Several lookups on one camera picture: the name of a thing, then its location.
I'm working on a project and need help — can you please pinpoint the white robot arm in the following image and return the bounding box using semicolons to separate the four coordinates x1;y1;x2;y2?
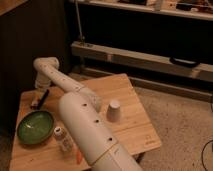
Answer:
31;57;143;171

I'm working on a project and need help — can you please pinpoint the green bowl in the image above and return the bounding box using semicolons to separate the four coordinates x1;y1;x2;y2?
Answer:
17;111;54;145

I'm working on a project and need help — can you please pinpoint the small white bottle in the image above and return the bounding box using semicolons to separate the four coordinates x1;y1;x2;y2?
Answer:
53;126;73;152

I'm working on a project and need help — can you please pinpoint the metal pole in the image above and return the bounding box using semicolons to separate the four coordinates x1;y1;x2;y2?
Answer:
74;0;85;45

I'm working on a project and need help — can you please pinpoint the orange carrot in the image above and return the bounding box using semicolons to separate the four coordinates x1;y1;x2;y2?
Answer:
76;149;83;164

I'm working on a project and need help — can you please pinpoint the white paper cup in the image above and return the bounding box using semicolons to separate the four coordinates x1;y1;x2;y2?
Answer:
106;99;121;122

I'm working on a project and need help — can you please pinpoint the wooden shelf beam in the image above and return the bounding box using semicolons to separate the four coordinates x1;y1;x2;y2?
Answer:
71;41;213;82

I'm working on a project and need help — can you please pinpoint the upper shelf with clutter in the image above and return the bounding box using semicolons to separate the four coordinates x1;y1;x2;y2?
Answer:
69;0;213;22

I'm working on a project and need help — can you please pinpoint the black handle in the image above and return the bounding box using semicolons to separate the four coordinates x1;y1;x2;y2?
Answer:
169;57;201;68

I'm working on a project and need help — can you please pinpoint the black cable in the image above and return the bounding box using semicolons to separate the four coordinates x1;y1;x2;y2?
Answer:
200;139;213;171

